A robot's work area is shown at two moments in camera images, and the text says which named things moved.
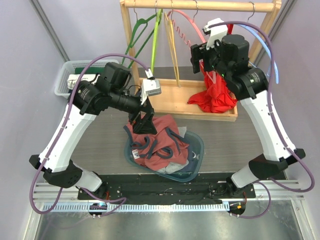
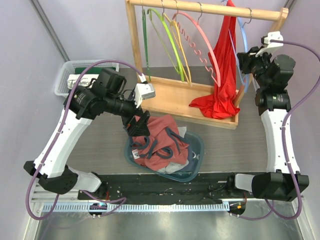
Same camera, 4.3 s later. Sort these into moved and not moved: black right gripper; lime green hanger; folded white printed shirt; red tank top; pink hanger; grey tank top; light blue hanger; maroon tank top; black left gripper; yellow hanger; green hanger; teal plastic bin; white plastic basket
Moved: yellow hanger; red tank top; lime green hanger; light blue hanger; green hanger; pink hanger; black right gripper; black left gripper
Not moved: grey tank top; folded white printed shirt; maroon tank top; white plastic basket; teal plastic bin
